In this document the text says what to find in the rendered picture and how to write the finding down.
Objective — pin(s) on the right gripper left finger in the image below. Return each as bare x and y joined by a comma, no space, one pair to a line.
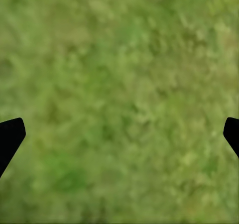
12,133

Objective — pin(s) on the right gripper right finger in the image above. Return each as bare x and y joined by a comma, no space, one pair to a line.
231,133

